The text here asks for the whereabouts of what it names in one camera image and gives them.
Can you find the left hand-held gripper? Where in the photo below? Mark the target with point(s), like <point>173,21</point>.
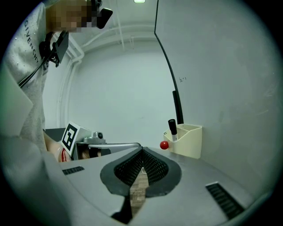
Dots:
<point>70,136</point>

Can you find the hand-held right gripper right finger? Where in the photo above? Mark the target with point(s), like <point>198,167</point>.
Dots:
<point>188,183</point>

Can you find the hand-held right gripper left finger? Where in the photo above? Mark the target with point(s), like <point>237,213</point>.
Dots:
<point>97,183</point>

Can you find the black marker pen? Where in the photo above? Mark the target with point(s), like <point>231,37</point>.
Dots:
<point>172,129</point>

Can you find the person's left forearm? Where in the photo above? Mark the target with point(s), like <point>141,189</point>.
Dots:
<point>53,148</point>

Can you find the person's left hand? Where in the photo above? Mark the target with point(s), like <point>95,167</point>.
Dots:
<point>85,154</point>

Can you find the cream plastic pen holder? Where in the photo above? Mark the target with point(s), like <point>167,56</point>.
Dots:
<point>188,143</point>

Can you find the red round magnet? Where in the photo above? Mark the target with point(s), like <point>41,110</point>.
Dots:
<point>164,145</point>

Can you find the person in white shirt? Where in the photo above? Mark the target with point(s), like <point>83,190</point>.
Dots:
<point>28,77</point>

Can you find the black chest-mounted device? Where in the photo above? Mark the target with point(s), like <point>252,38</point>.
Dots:
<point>60,47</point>

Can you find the person's head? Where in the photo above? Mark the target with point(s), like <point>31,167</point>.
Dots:
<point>66,17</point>

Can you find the ceiling light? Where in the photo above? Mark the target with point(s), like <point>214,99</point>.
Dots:
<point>139,1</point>

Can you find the black head-worn camera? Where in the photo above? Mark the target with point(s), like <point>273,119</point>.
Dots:
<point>104,17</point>

